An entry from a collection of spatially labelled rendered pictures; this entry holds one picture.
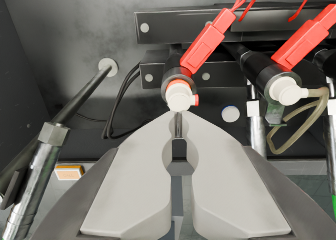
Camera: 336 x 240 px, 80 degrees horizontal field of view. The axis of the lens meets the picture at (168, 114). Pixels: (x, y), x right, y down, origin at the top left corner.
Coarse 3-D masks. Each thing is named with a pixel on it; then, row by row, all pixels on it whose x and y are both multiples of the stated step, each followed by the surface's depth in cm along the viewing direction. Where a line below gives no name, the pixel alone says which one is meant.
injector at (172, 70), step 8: (176, 48) 25; (168, 56) 23; (176, 56) 20; (168, 64) 18; (176, 64) 17; (168, 72) 16; (176, 72) 16; (184, 72) 16; (168, 80) 15; (184, 80) 17; (192, 80) 15; (192, 88) 16
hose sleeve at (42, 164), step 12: (48, 144) 16; (36, 156) 16; (48, 156) 16; (36, 168) 16; (48, 168) 17; (24, 180) 16; (36, 180) 16; (48, 180) 17; (24, 192) 16; (36, 192) 16; (24, 204) 16; (36, 204) 16; (12, 216) 16; (24, 216) 16; (12, 228) 16; (24, 228) 16
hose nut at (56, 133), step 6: (48, 126) 16; (54, 126) 16; (60, 126) 17; (42, 132) 16; (48, 132) 16; (54, 132) 16; (60, 132) 17; (66, 132) 17; (42, 138) 16; (48, 138) 16; (54, 138) 16; (60, 138) 17; (66, 138) 18; (54, 144) 16; (60, 144) 17
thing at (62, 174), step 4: (80, 168) 41; (60, 172) 40; (64, 172) 40; (68, 172) 40; (72, 172) 40; (76, 172) 40; (60, 176) 41; (64, 176) 41; (68, 176) 41; (72, 176) 41; (76, 176) 41
